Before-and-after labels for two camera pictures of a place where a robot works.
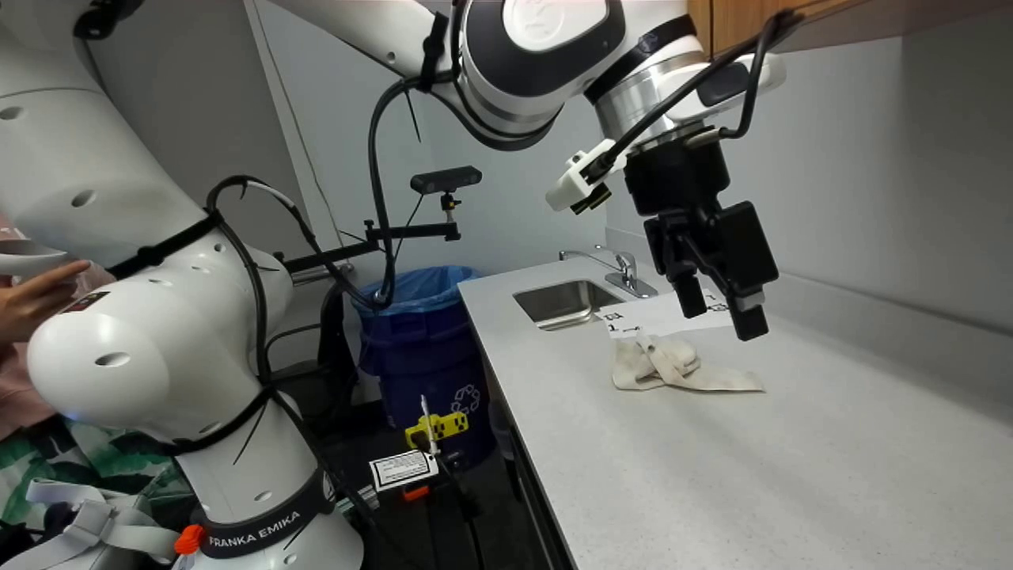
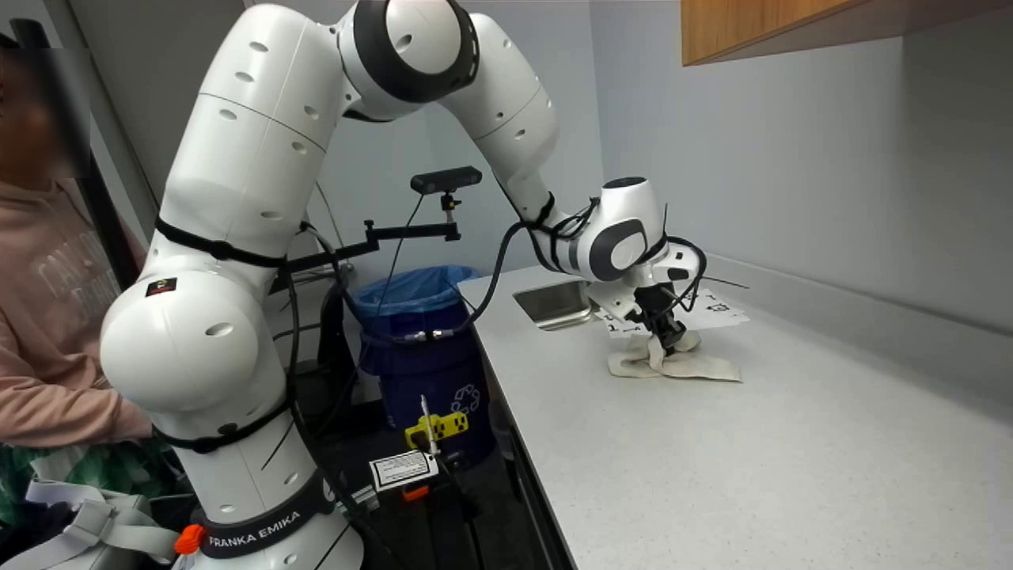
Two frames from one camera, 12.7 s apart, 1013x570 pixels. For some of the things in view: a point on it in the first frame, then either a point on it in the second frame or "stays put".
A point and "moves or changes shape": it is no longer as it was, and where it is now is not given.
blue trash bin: [427, 355] stays put
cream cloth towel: [665, 366] moves or changes shape
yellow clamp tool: [439, 425] stays put
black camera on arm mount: [430, 179] stays put
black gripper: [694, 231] -> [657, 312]
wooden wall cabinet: [757, 30] stays put
